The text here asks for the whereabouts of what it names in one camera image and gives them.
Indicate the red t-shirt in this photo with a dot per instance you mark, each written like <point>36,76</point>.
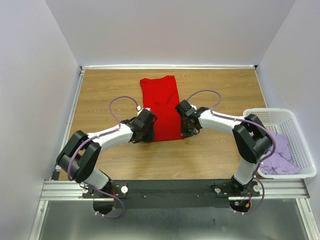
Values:
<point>161,96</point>

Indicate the lavender t-shirt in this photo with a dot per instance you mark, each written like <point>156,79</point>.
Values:
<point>280,162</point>

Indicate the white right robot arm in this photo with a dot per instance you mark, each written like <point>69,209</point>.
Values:
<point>252,140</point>

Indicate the white plastic laundry basket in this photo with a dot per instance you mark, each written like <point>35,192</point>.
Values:
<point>283,121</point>

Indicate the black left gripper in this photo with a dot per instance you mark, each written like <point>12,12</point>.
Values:
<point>150,137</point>

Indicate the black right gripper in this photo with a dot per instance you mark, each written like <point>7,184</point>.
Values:
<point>186,134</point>

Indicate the aluminium frame rail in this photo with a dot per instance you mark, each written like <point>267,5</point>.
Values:
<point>274,189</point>

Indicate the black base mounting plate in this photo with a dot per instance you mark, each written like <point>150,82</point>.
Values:
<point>195,193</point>

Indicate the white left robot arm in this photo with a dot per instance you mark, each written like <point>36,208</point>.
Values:
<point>79,156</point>

